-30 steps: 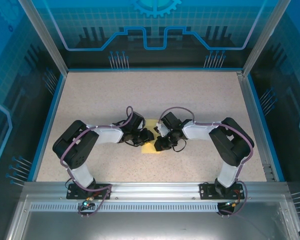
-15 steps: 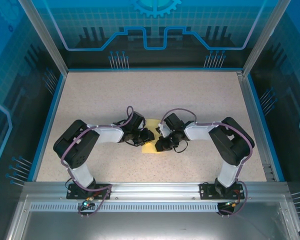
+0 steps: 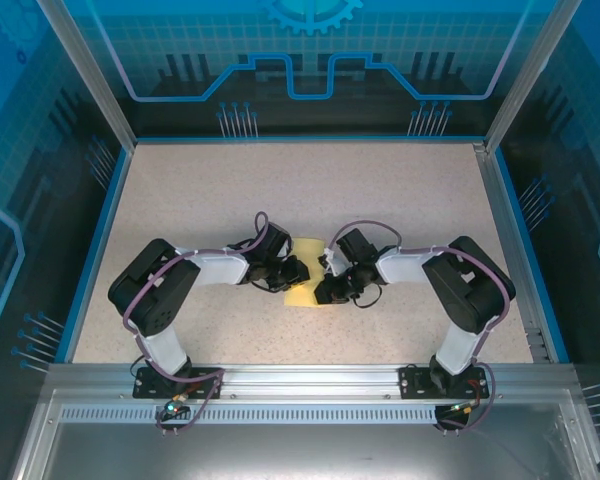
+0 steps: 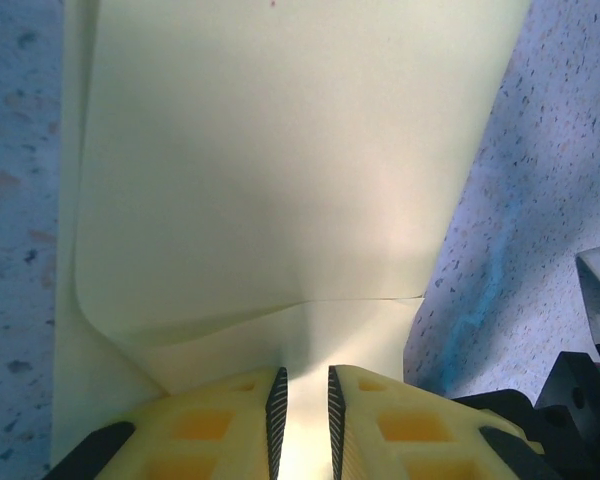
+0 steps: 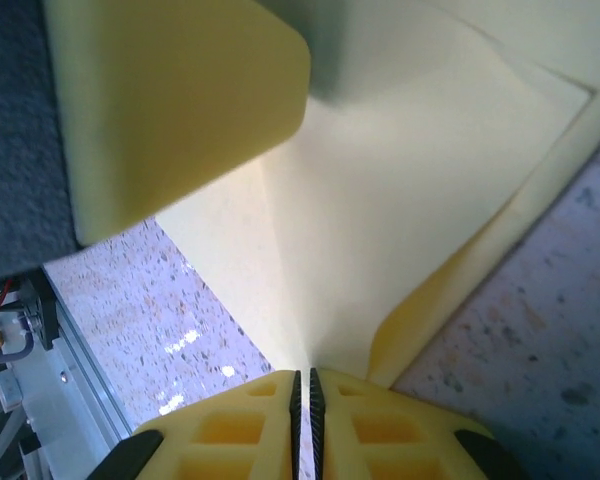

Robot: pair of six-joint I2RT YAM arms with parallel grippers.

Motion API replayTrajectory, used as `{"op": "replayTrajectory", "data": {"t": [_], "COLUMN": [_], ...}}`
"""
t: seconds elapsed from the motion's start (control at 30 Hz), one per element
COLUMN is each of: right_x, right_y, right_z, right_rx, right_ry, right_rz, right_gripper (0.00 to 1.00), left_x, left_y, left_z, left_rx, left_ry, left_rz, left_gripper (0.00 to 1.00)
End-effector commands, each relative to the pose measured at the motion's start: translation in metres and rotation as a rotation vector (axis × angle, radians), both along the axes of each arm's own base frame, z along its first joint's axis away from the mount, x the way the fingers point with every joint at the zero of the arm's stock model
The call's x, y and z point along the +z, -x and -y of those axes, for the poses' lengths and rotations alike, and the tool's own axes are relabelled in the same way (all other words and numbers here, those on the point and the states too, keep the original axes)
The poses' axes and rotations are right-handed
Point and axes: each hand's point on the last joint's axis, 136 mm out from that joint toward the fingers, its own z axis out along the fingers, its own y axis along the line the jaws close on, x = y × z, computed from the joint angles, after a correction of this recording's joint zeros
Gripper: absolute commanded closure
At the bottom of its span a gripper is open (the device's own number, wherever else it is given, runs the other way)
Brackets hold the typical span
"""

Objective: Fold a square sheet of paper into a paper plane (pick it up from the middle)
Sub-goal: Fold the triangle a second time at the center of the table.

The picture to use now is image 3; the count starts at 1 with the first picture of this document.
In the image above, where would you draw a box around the aluminium mounting rail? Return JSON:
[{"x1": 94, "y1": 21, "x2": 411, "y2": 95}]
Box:
[{"x1": 44, "y1": 362, "x2": 579, "y2": 402}]

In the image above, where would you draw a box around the yellow paper sheet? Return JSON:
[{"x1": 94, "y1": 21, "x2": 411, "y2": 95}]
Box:
[{"x1": 283, "y1": 236, "x2": 331, "y2": 310}]

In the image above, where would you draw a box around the blue table border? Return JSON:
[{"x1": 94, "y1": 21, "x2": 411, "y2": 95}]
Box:
[{"x1": 54, "y1": 133, "x2": 571, "y2": 365}]

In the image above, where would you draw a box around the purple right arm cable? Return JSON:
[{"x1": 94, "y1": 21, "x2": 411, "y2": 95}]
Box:
[{"x1": 327, "y1": 218, "x2": 511, "y2": 434}]

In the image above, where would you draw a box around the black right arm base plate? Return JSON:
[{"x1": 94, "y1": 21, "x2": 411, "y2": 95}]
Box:
[{"x1": 398, "y1": 364, "x2": 490, "y2": 400}]

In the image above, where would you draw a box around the aluminium side rail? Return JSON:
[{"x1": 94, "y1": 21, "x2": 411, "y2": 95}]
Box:
[{"x1": 472, "y1": 142, "x2": 554, "y2": 364}]

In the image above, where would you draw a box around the lit cable connector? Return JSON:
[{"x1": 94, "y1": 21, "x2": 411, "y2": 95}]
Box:
[
  {"x1": 447, "y1": 399, "x2": 481, "y2": 417},
  {"x1": 160, "y1": 394, "x2": 191, "y2": 419}
]

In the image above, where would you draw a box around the slotted metal cable duct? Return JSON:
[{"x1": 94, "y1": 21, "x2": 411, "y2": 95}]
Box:
[{"x1": 59, "y1": 405, "x2": 481, "y2": 425}]

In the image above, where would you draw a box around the thin black left gripper wire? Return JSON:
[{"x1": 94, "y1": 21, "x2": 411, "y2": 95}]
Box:
[{"x1": 248, "y1": 278, "x2": 282, "y2": 295}]

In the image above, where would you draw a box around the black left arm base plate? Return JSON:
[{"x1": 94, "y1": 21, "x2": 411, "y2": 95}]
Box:
[{"x1": 132, "y1": 367, "x2": 225, "y2": 400}]

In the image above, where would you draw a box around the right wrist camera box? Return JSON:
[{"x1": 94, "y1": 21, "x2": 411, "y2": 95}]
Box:
[{"x1": 318, "y1": 249, "x2": 345, "y2": 277}]

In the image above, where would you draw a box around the thin black right gripper wire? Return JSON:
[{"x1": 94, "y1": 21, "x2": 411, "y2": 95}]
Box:
[{"x1": 353, "y1": 284, "x2": 384, "y2": 309}]

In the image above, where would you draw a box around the thin black gripper wire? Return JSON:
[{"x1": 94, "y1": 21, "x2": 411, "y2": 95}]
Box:
[
  {"x1": 248, "y1": 278, "x2": 282, "y2": 295},
  {"x1": 353, "y1": 284, "x2": 384, "y2": 309}
]

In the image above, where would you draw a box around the aluminium frame post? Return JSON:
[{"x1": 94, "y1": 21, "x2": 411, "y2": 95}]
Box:
[
  {"x1": 34, "y1": 0, "x2": 137, "y2": 151},
  {"x1": 484, "y1": 0, "x2": 584, "y2": 154}
]

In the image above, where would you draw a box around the metal sheet panel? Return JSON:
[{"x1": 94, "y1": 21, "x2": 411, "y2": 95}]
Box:
[{"x1": 9, "y1": 389, "x2": 600, "y2": 480}]

